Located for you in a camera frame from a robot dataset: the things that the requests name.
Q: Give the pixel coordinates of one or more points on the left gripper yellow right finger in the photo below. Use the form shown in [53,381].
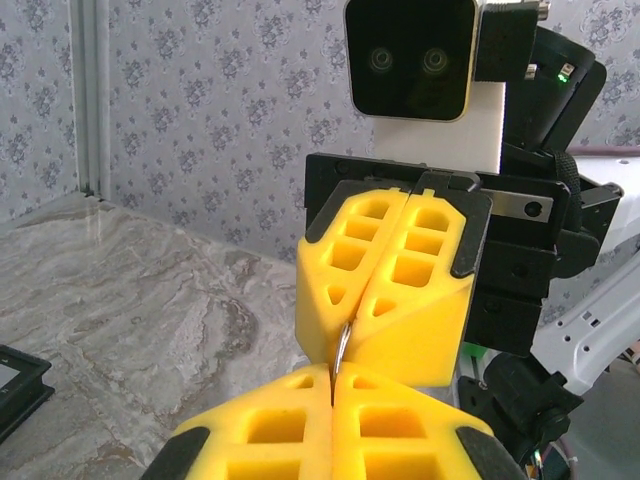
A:
[345,425]

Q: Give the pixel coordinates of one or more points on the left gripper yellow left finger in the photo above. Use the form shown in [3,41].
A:
[320,425]

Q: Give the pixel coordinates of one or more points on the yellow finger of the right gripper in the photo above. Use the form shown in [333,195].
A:
[312,300]
[415,340]

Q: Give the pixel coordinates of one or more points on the silver split keyring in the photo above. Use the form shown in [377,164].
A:
[342,350]

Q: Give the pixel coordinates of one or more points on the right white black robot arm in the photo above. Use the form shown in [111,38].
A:
[590,330]

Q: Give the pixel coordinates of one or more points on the black grey folding chessboard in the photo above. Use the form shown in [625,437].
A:
[20,395]

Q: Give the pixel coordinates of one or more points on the aluminium corner post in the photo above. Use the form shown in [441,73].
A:
[92,100]

